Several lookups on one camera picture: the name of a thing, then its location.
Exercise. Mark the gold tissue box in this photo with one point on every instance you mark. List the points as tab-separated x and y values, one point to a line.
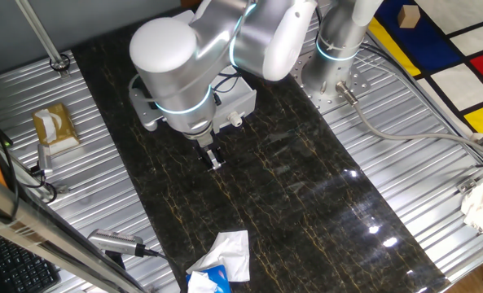
64	126

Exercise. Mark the small grey camera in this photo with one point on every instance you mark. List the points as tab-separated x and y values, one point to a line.
44	158

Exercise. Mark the crumpled white tissue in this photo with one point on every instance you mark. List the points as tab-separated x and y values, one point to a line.
200	282

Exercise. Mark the colourful block pattern cloth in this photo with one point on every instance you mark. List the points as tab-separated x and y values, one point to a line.
428	45

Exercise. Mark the aluminium frame bar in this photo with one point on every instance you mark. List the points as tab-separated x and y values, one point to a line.
29	228

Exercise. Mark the flat white tissue sheet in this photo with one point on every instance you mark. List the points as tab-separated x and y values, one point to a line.
233	252

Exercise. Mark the black keyboard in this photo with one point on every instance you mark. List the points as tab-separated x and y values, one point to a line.
21	268

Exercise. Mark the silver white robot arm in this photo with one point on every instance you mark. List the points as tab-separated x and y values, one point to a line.
172	61

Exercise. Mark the slanted aluminium pole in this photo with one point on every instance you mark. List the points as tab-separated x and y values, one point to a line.
41	34

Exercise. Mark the wrist camera with grey bracket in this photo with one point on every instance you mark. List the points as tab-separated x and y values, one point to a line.
143	110

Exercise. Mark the silver ribbed camera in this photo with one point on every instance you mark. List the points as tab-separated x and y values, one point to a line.
115	242

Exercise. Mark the black marble pattern mat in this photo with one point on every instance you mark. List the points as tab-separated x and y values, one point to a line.
286	183

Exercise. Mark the blue tissue pack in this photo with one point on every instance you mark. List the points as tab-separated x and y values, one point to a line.
218	274

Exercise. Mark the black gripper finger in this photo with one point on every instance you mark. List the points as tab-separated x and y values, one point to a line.
216	160
206	162

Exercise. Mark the small wooden cube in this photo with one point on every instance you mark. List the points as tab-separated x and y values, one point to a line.
408	16

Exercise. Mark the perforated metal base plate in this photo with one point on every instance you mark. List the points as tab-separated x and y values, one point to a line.
357	81

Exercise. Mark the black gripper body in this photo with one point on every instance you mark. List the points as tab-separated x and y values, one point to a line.
204	151

